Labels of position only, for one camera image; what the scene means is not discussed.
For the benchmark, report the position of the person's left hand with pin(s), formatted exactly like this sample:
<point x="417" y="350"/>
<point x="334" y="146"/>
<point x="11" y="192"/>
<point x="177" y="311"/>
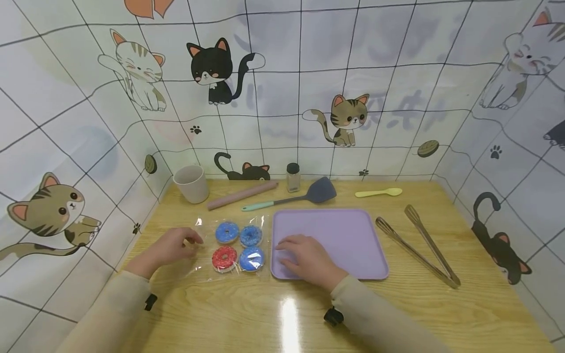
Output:
<point x="165" y="250"/>

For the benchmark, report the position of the person's right hand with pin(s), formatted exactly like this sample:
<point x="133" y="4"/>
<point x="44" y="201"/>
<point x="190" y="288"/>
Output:
<point x="315" y="260"/>

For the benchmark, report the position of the person's right fingers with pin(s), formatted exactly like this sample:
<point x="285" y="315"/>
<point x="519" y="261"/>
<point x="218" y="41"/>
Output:
<point x="291" y="244"/>

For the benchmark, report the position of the person's right thumb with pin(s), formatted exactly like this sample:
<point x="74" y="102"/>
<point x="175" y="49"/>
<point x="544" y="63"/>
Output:
<point x="290" y="265"/>

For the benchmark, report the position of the person's left fingers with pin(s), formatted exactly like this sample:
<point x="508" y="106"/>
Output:
<point x="187" y="232"/>

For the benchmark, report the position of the person's left thumb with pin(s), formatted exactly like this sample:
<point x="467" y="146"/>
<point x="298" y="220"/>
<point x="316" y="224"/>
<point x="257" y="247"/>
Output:
<point x="194" y="243"/>

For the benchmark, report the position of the clear plastic bag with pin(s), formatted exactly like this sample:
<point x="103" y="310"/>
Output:
<point x="207" y="264"/>

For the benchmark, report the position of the person's left forearm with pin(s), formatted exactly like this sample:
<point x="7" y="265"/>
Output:
<point x="110" y="314"/>

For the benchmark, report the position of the person's right forearm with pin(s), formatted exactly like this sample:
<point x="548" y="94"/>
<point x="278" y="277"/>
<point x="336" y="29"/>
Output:
<point x="379" y="318"/>

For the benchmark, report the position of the red toy donut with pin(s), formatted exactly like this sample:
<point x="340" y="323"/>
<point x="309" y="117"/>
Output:
<point x="224" y="259"/>

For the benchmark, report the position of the blue toy donut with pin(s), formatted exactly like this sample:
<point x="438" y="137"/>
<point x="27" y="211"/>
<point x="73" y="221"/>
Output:
<point x="252" y="259"/>
<point x="227" y="232"/>
<point x="251" y="236"/>

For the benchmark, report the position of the beige cup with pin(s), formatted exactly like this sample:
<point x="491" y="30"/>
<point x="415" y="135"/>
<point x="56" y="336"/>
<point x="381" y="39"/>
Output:
<point x="192" y="185"/>

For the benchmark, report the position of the purple square tray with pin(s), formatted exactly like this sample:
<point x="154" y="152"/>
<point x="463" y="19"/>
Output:
<point x="348" y="240"/>

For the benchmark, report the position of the small black-lidded spice jar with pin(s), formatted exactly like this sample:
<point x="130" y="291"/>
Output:
<point x="293" y="179"/>

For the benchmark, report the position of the pink rolling pin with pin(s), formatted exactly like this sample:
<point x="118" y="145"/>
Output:
<point x="242" y="195"/>

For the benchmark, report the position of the black wrist band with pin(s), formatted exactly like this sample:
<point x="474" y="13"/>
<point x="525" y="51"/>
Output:
<point x="150" y="302"/>
<point x="333" y="316"/>

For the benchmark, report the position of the yellow spoon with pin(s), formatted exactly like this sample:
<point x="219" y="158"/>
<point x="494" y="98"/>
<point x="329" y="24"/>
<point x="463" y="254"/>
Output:
<point x="379" y="192"/>

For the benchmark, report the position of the metal tongs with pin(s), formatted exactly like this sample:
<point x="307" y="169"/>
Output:
<point x="430" y="247"/>

